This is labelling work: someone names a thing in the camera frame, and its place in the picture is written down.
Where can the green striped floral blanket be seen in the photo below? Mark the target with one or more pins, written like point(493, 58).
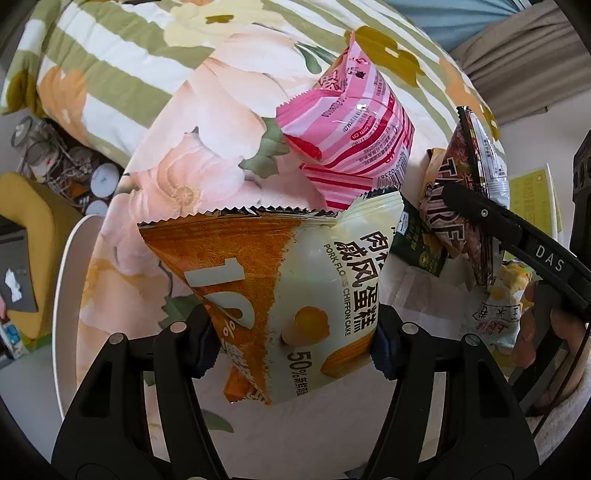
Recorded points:
point(115, 60)

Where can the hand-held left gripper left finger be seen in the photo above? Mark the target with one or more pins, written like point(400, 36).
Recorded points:
point(138, 392)

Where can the beige right curtain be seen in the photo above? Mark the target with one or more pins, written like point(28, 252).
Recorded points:
point(531, 69)

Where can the yellow white corn snack packet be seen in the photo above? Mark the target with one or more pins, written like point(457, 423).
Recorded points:
point(501, 300)

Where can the white crumpled tissue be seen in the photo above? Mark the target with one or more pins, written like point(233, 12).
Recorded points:
point(13, 286)

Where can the blue white carton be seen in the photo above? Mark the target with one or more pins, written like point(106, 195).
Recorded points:
point(11, 339)

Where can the yellow chair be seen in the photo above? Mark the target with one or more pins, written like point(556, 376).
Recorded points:
point(46, 217)

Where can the person's right hand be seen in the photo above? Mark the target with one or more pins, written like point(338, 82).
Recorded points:
point(570, 350)

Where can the light blue cloth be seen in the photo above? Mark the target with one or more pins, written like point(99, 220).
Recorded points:
point(438, 18)

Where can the grey box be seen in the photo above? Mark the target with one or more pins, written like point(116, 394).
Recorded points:
point(18, 249)

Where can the dark brown snack packet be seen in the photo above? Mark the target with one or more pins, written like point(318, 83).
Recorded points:
point(461, 147)

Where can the green cardboard box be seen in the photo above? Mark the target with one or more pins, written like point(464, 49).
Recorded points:
point(535, 198)

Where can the white round puck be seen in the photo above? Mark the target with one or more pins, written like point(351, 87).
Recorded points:
point(95, 208)
point(105, 179)

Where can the pink striped snack packet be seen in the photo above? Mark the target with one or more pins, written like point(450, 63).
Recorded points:
point(351, 129)

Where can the floral tablecloth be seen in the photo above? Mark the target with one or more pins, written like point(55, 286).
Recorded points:
point(207, 138)

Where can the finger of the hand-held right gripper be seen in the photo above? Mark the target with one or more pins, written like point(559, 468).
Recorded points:
point(485, 217)
point(582, 194)

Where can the orange white cake packet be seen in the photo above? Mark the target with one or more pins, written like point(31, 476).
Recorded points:
point(277, 277)

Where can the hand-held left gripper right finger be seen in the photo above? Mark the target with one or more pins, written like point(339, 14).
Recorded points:
point(438, 392)

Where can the dark green snack packet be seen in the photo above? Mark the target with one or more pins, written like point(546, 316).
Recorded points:
point(415, 244)

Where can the glass jar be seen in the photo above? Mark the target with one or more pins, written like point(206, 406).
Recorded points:
point(32, 136)

